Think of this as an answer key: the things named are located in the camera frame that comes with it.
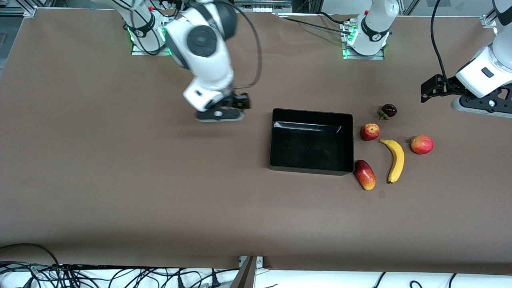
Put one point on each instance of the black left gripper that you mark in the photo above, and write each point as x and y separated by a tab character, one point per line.
448	85

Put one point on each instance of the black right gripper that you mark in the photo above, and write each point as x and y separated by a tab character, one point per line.
238	101

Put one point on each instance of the red yellow apple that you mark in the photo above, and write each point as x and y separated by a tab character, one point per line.
370	132

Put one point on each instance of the black rectangular plastic box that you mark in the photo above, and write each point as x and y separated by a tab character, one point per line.
312	148

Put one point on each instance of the yellow banana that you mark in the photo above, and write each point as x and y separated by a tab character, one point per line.
398	160

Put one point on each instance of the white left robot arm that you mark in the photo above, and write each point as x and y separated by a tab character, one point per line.
476	80

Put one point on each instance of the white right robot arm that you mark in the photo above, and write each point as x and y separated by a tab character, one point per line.
208	68

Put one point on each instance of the dark purple mangosteen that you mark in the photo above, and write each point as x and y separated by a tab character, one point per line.
389	110

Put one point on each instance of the white terminal block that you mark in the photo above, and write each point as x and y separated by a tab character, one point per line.
262	9

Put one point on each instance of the red yellow mango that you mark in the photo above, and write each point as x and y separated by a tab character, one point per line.
365	175

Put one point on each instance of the dark metal beam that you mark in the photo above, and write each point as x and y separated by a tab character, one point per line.
244	276

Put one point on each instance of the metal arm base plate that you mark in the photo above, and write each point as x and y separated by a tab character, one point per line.
376	57
138	51

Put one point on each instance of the silver table corner bracket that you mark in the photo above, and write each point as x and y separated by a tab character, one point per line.
30	12
487	22

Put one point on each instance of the silver table edge bracket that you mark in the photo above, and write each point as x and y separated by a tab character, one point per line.
260	262

